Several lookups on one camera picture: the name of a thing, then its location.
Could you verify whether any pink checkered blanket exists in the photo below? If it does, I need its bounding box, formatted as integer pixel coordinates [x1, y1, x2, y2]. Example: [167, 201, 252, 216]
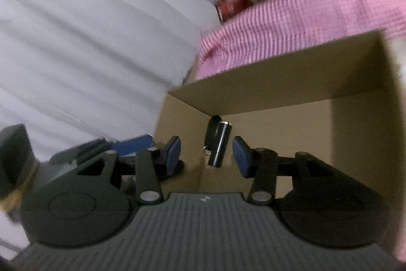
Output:
[193, 0, 406, 81]

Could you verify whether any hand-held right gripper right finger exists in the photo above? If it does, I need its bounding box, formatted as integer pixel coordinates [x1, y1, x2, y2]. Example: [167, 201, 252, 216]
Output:
[232, 136, 346, 205]

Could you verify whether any brown cardboard box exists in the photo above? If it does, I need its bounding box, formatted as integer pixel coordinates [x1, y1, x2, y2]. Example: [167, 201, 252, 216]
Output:
[152, 30, 406, 259]

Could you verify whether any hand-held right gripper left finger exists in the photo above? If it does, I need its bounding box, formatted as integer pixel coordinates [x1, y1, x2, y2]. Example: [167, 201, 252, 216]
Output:
[74, 135, 184, 204]

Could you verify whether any white curtain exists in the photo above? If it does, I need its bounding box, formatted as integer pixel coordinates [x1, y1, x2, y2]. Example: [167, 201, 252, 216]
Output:
[0, 0, 229, 260]

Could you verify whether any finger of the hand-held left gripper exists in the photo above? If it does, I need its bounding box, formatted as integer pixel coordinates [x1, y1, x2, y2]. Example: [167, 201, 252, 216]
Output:
[51, 138, 110, 165]
[111, 135, 155, 161]

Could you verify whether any red bottle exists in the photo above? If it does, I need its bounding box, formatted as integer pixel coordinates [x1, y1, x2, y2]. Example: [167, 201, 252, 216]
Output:
[215, 1, 236, 23]

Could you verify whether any black cylinder with key ring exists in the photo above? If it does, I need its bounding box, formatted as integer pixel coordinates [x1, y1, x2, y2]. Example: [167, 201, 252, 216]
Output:
[203, 119, 233, 168]

